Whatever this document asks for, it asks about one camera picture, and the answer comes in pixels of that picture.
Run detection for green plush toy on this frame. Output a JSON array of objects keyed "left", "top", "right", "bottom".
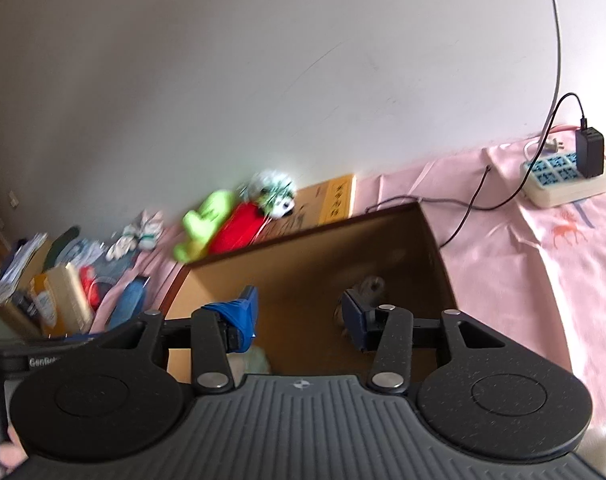
[{"left": 172, "top": 189, "right": 238, "bottom": 263}]

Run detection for black charger cable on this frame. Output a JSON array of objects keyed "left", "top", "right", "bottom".
[{"left": 365, "top": 92, "right": 590, "bottom": 249}]

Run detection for white power strip cable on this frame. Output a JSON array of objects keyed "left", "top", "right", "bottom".
[{"left": 524, "top": 135, "right": 566, "bottom": 167}]

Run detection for white knitted socks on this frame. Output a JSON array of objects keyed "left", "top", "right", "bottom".
[{"left": 105, "top": 210, "right": 164, "bottom": 262}]

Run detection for person's left hand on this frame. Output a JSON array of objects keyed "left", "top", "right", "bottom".
[{"left": 0, "top": 427, "right": 30, "bottom": 476}]

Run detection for blue jeans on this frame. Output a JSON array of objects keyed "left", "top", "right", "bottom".
[{"left": 108, "top": 276, "right": 150, "bottom": 332}]

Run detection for white and green plush ball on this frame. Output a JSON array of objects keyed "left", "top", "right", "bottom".
[{"left": 240, "top": 170, "right": 300, "bottom": 220}]

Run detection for tan printed carton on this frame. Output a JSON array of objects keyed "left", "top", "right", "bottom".
[{"left": 262, "top": 174, "right": 357, "bottom": 242}]

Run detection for pale green soft toy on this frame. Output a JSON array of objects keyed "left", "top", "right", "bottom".
[{"left": 229, "top": 345, "right": 272, "bottom": 377}]

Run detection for pink bedsheet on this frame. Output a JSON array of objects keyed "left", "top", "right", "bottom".
[{"left": 94, "top": 125, "right": 606, "bottom": 477}]

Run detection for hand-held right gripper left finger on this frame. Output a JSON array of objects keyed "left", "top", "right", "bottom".
[{"left": 101, "top": 284, "right": 260, "bottom": 395}]

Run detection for cardboard box with papers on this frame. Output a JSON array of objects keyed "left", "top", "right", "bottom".
[{"left": 0, "top": 232, "right": 96, "bottom": 339}]

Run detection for red cloth item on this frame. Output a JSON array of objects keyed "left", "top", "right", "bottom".
[{"left": 209, "top": 201, "right": 268, "bottom": 256}]

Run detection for brown cardboard box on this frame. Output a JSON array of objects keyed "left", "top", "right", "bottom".
[{"left": 159, "top": 201, "right": 460, "bottom": 386}]

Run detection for white power strip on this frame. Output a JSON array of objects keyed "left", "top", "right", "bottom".
[{"left": 520, "top": 152, "right": 606, "bottom": 209}]

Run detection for grey wall cable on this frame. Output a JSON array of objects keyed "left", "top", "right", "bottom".
[{"left": 540, "top": 0, "right": 564, "bottom": 152}]

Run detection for black charger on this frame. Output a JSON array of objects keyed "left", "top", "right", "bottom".
[{"left": 575, "top": 117, "right": 606, "bottom": 179}]

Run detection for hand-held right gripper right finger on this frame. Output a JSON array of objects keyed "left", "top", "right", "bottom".
[{"left": 342, "top": 288, "right": 506, "bottom": 394}]

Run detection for grey plush toy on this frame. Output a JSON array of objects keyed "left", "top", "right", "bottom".
[{"left": 333, "top": 275, "right": 388, "bottom": 337}]

